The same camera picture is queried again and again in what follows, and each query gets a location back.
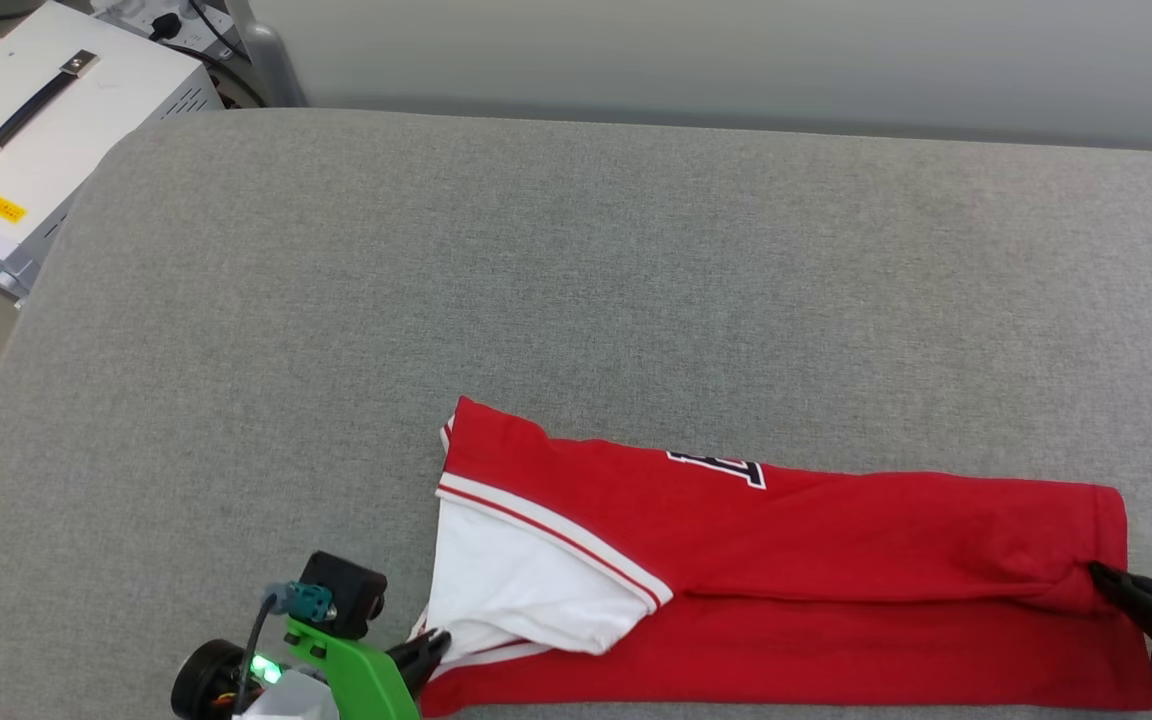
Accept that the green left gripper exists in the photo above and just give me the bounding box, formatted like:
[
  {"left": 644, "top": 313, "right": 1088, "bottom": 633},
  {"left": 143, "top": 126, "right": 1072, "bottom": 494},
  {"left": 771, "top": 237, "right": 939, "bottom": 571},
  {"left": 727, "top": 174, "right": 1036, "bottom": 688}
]
[{"left": 281, "top": 617, "right": 453, "bottom": 720}]

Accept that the red white number jersey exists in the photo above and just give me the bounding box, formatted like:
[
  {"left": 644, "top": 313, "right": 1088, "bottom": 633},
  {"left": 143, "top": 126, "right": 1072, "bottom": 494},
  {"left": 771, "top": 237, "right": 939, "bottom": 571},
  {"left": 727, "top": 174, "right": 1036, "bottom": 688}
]
[{"left": 406, "top": 395, "right": 1152, "bottom": 718}]

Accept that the black left gripper motor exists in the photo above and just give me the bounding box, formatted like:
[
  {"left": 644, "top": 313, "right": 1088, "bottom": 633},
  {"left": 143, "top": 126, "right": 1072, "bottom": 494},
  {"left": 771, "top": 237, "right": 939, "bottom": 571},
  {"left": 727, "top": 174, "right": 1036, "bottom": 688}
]
[{"left": 171, "top": 640, "right": 247, "bottom": 720}]

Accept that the white equipment box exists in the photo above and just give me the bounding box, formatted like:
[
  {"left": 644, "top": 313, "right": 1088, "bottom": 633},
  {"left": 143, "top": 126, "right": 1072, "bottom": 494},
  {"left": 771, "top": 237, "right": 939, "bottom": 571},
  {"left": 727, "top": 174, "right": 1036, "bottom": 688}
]
[{"left": 0, "top": 0, "right": 225, "bottom": 301}]

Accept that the white power strip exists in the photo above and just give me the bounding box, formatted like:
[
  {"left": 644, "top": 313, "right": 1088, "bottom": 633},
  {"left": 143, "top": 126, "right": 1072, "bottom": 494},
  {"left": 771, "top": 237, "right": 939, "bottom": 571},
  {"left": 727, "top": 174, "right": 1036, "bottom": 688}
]
[{"left": 91, "top": 0, "right": 237, "bottom": 56}]

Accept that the grey metal partition post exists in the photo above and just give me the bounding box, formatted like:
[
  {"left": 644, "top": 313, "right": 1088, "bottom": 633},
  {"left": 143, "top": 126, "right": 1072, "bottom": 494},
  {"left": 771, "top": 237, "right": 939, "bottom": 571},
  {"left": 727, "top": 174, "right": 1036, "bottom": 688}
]
[{"left": 224, "top": 0, "right": 309, "bottom": 109}]

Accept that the black box carry handle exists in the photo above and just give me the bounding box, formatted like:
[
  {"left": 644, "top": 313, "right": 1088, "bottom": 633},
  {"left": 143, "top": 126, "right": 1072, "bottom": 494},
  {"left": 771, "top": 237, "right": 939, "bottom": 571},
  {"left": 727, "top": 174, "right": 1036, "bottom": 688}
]
[{"left": 0, "top": 50, "right": 100, "bottom": 171}]

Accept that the black power plug cable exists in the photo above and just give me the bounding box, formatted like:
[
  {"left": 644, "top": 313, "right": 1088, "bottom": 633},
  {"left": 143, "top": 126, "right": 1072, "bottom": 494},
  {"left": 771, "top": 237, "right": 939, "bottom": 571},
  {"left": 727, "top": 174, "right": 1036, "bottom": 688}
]
[{"left": 148, "top": 0, "right": 267, "bottom": 109}]

